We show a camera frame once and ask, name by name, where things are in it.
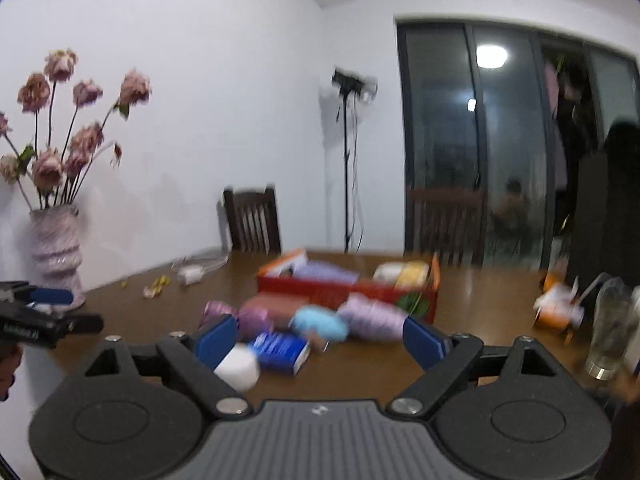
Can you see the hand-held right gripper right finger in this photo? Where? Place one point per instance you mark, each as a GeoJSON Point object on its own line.
{"type": "Point", "coordinates": [422, 342]}

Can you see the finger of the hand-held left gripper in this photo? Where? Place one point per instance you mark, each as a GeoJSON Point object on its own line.
{"type": "Point", "coordinates": [85, 323]}
{"type": "Point", "coordinates": [50, 296]}

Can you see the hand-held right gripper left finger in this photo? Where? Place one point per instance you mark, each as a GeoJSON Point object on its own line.
{"type": "Point", "coordinates": [217, 342]}

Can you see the white soft ball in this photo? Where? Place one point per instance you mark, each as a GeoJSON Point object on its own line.
{"type": "Point", "coordinates": [240, 367]}

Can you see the purple satin scrunchie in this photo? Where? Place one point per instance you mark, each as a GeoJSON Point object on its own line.
{"type": "Point", "coordinates": [255, 322]}

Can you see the lilac soft roll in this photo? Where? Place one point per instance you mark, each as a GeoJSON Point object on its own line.
{"type": "Point", "coordinates": [372, 317]}

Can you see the pink sponge block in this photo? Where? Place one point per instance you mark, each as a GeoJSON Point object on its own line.
{"type": "Point", "coordinates": [277, 305]}

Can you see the red cardboard box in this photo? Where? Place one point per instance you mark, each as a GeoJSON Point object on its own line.
{"type": "Point", "coordinates": [350, 292]}

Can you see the light blue fluffy ball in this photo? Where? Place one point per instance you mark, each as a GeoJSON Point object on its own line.
{"type": "Point", "coordinates": [320, 322]}

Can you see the white soft roll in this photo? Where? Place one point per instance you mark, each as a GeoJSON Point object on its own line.
{"type": "Point", "coordinates": [387, 272]}

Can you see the lilac soft pad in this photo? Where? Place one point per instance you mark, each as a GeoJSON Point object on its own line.
{"type": "Point", "coordinates": [325, 272]}

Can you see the person's left hand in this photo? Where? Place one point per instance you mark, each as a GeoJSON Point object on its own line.
{"type": "Point", "coordinates": [7, 372]}

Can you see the pale pink ribbed vase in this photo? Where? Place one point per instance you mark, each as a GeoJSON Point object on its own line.
{"type": "Point", "coordinates": [56, 260]}

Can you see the blue printed carton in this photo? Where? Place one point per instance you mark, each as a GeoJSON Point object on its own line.
{"type": "Point", "coordinates": [279, 352]}

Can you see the white charger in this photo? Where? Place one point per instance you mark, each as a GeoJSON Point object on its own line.
{"type": "Point", "coordinates": [190, 274]}

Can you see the dark wooden chair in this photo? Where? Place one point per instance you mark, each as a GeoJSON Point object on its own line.
{"type": "Point", "coordinates": [447, 225]}
{"type": "Point", "coordinates": [252, 220]}

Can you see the dried pink flowers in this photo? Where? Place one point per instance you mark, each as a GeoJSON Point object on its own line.
{"type": "Point", "coordinates": [50, 160]}

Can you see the clear drinking glass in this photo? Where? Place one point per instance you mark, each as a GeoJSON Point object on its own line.
{"type": "Point", "coordinates": [607, 330]}

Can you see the black tripod stand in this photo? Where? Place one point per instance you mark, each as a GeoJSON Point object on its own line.
{"type": "Point", "coordinates": [346, 160]}

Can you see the sliding glass door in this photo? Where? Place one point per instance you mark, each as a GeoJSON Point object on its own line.
{"type": "Point", "coordinates": [450, 135]}

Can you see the black paper bag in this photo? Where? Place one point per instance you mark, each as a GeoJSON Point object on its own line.
{"type": "Point", "coordinates": [610, 220]}

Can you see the hanging clothes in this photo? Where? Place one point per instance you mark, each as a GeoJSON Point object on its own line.
{"type": "Point", "coordinates": [565, 125]}

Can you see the black cloth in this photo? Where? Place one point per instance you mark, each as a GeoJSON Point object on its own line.
{"type": "Point", "coordinates": [625, 140]}

